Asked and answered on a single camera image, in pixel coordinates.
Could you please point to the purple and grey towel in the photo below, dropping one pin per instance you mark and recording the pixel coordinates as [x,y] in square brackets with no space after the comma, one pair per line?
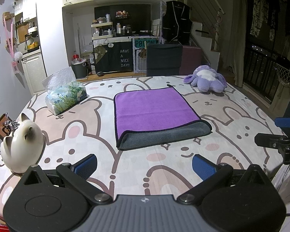
[145,118]

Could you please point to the teal letter sign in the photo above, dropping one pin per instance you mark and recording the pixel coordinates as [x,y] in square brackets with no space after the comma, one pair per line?
[142,43]

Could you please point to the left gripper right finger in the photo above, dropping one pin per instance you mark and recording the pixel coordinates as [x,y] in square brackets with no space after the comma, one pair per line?
[213,178]

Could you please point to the tissue pack in plastic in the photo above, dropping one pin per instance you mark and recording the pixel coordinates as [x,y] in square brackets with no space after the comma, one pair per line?
[63,91]

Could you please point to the white cat figurine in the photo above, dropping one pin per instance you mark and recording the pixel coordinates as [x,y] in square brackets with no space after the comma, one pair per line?
[23,147]

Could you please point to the purple plush toy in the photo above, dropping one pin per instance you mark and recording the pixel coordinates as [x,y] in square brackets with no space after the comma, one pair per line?
[206,79]

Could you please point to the white kitchen cabinet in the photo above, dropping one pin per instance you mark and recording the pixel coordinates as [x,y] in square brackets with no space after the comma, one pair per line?
[34,71]

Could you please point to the small wooden framed stand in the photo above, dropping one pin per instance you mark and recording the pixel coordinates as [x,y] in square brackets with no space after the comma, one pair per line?
[6,126]

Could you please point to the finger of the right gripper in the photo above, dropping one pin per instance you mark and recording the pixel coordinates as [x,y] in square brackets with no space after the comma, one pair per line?
[282,122]
[279,142]

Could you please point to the purple sofa back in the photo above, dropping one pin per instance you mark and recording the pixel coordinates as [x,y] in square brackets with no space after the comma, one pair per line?
[192,57]

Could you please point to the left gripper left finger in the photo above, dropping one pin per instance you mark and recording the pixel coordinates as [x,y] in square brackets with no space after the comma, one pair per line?
[75,177]

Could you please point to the dark office chair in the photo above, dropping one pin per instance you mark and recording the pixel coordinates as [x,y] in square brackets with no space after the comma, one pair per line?
[164,59]

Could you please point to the white cluttered shelf rack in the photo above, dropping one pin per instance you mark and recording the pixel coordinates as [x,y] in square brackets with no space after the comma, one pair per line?
[102,28]

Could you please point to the black hanging garment bag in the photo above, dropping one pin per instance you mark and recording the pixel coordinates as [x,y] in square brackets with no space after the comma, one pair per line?
[176,23]

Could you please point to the black have a nice day cloth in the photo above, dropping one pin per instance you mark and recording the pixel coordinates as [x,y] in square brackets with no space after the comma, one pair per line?
[113,57]

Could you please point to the grey trash bin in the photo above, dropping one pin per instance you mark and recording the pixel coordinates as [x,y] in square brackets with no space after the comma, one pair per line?
[80,69]

